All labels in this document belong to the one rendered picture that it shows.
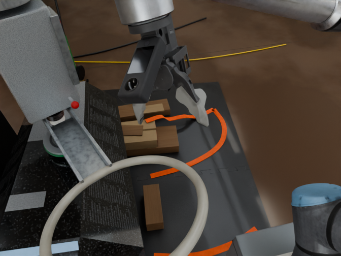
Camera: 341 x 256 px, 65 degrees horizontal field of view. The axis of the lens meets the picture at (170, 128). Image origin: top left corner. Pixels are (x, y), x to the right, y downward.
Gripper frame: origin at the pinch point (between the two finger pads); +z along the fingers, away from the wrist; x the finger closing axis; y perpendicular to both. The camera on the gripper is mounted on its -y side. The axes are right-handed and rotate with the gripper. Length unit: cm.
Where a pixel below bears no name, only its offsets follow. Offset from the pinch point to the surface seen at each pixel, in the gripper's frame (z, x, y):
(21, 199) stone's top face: 44, 88, 4
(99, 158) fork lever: 28, 47, 19
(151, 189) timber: 107, 79, 77
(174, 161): 27.9, 15.7, 21.4
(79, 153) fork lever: 26, 55, 18
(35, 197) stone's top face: 45, 83, 7
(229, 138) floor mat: 116, 42, 158
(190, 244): 28.3, -0.6, -5.9
